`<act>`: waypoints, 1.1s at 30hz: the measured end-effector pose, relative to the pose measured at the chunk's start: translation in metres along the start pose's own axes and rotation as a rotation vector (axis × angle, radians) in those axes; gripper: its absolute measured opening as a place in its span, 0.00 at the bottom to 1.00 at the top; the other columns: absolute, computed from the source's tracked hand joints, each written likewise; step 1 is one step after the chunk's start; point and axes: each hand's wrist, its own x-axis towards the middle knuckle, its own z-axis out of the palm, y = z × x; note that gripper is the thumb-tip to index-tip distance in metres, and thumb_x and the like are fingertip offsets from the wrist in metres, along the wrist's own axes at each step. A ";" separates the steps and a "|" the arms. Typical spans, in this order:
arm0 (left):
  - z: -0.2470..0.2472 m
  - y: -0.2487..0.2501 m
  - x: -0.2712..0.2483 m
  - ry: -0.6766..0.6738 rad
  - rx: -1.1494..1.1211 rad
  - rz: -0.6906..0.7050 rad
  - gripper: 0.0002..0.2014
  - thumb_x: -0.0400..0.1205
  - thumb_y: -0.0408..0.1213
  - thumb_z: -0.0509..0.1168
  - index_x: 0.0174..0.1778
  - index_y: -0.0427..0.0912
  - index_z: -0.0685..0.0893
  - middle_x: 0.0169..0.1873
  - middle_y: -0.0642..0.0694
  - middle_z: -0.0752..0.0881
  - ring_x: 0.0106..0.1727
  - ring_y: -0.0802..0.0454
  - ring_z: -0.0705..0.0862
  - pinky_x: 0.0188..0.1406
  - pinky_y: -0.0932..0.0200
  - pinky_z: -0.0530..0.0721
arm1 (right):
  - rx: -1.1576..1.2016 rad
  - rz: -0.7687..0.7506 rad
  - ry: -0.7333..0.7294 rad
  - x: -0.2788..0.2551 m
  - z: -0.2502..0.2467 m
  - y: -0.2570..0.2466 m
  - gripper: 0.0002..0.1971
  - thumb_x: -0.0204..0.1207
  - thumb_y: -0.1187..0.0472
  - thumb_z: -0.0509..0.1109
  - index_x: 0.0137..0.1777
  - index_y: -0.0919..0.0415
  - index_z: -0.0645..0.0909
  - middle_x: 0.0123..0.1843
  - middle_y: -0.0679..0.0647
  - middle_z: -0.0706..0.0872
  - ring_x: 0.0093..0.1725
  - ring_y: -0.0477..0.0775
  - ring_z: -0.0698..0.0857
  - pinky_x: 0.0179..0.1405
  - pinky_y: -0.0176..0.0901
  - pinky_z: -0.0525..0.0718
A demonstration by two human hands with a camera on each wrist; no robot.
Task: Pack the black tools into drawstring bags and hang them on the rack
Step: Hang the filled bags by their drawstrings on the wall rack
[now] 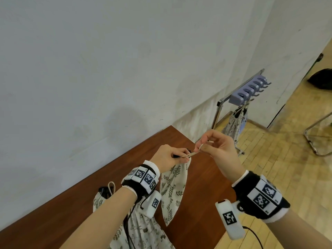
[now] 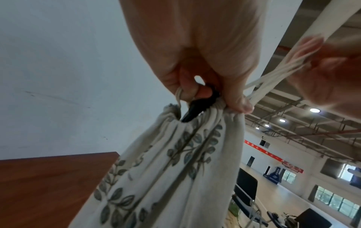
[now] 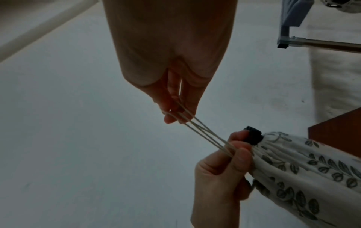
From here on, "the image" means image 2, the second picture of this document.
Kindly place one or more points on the dark wall door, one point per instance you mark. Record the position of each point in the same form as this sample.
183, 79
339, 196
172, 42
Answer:
250, 160

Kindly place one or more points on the white ceiling duct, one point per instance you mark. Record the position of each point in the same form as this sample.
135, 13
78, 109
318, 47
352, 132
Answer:
332, 13

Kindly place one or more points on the red ceiling pipe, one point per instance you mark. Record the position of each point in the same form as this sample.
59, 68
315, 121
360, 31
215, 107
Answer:
283, 48

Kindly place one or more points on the person's right hand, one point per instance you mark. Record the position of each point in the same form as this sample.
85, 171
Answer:
332, 78

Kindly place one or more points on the leaf print drawstring bag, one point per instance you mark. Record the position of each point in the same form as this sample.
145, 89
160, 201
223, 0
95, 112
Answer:
169, 178

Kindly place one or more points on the red wall banner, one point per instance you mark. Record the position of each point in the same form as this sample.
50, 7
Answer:
270, 154

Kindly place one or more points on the tinted wall window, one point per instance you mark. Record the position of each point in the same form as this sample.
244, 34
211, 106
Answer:
347, 172
289, 177
335, 200

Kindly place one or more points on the person's left hand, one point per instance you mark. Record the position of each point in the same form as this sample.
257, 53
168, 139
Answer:
197, 33

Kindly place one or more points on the blue basketball stand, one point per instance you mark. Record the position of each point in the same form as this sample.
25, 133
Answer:
273, 174

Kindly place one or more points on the pile of black tripods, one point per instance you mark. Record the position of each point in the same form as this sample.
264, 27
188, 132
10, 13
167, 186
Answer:
197, 106

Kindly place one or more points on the black wall speaker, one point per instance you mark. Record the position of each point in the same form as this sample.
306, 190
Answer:
263, 143

